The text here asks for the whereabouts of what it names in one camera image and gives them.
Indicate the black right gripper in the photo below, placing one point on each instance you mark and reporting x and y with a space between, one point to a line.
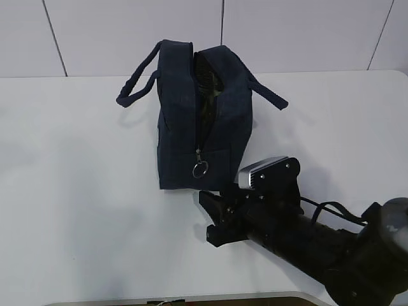
240 214

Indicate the dark navy lunch bag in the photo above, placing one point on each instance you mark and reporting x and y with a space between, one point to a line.
188 155

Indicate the green lidded glass container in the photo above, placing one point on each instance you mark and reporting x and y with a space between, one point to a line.
209 87

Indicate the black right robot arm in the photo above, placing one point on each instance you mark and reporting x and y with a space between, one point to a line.
365 268

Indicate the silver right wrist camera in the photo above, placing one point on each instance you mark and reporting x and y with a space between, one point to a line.
274 178

